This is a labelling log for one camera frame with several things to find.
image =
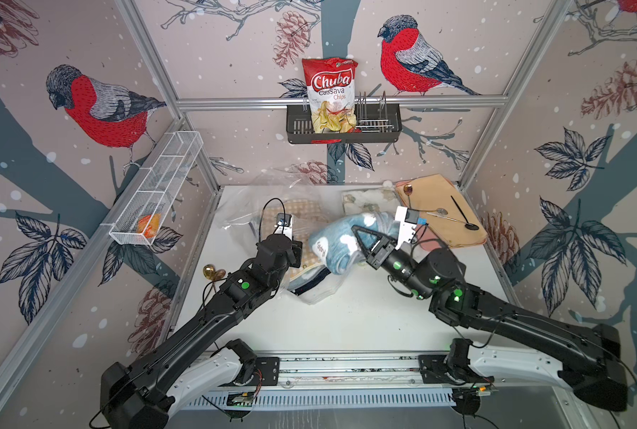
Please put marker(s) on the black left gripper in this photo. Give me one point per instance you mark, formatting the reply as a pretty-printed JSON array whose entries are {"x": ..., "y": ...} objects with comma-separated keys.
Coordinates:
[{"x": 296, "y": 251}]

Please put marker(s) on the dark grey wall rack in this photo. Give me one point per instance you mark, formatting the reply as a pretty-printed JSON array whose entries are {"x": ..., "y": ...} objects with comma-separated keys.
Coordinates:
[{"x": 378, "y": 122}]

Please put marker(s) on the teal cloud pattern blanket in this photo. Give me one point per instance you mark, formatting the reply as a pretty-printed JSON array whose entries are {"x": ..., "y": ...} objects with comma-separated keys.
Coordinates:
[{"x": 336, "y": 245}]

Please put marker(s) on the silver spoon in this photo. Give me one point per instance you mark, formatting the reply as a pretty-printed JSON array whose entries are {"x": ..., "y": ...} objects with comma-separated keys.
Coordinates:
[{"x": 437, "y": 212}]

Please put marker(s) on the rainbow metallic spoon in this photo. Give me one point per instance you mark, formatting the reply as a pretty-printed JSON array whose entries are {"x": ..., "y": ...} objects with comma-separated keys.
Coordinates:
[{"x": 408, "y": 190}]

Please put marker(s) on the white teal patterned blanket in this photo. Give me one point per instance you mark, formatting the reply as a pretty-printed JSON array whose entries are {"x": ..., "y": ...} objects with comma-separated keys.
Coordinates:
[{"x": 360, "y": 201}]

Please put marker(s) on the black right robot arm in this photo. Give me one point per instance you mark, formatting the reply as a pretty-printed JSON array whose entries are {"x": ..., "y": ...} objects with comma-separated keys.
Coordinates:
[{"x": 591, "y": 357}]

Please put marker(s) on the gold spoon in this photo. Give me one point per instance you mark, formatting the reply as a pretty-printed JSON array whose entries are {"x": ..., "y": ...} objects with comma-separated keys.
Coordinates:
[{"x": 213, "y": 274}]

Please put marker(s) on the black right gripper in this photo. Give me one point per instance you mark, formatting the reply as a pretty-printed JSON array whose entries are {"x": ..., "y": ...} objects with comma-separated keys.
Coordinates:
[{"x": 386, "y": 249}]

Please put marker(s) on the beige checkered blanket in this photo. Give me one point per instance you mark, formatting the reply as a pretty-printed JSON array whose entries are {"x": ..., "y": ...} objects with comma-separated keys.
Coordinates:
[{"x": 308, "y": 217}]

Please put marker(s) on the orange item in basket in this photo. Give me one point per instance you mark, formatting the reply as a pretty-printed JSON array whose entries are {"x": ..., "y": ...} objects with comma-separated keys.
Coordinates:
[{"x": 148, "y": 226}]

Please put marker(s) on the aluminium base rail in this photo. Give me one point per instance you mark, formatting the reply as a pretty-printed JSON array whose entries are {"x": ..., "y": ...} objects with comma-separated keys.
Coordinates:
[{"x": 461, "y": 367}]

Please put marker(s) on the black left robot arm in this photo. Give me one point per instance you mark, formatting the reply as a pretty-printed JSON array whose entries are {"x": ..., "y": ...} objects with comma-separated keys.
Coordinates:
[{"x": 155, "y": 387}]

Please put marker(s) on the beige folded cloth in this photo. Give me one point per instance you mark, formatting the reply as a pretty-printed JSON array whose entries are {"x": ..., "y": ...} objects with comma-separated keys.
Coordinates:
[{"x": 441, "y": 201}]

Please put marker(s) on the black spoon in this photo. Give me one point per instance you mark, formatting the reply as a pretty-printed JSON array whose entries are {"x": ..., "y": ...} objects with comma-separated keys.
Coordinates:
[{"x": 468, "y": 225}]

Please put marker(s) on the red cassava chips bag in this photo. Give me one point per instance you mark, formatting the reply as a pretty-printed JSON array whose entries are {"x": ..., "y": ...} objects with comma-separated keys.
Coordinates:
[{"x": 331, "y": 94}]

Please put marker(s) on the clear plastic vacuum bag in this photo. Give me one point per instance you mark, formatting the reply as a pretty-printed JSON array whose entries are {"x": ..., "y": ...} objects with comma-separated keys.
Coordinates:
[{"x": 280, "y": 202}]

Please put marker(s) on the white wire mesh basket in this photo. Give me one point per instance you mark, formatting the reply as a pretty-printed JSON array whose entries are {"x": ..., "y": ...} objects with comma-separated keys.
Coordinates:
[{"x": 159, "y": 188}]

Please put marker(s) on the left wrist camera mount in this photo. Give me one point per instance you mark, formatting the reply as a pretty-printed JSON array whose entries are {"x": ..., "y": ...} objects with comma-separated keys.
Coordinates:
[{"x": 284, "y": 225}]

